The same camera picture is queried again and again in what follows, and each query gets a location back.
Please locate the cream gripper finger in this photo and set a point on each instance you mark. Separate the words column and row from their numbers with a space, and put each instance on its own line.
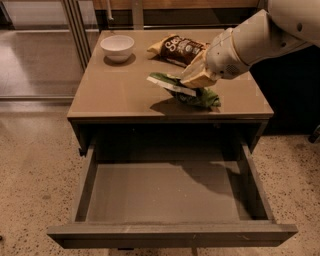
column 199, row 80
column 196, row 69

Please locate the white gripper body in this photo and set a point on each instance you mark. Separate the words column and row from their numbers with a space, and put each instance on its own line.
column 222, row 56

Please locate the green jalapeno chip bag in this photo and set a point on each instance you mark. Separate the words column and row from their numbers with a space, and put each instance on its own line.
column 199, row 97

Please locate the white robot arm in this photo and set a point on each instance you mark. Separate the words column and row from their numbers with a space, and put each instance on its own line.
column 285, row 26

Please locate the brown chip bag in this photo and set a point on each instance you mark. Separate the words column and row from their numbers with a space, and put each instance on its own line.
column 178, row 50

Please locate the grey drawer cabinet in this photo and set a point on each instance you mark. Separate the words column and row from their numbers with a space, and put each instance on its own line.
column 121, row 93

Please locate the open grey top drawer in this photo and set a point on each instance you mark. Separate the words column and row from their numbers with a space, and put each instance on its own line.
column 208, row 195

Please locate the white ceramic bowl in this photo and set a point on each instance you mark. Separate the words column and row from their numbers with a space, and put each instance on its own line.
column 117, row 48

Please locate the metal shelf bracket rail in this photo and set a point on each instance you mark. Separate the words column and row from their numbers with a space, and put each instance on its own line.
column 161, row 14

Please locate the metal frame post left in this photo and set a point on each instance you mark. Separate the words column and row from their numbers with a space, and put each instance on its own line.
column 76, row 26

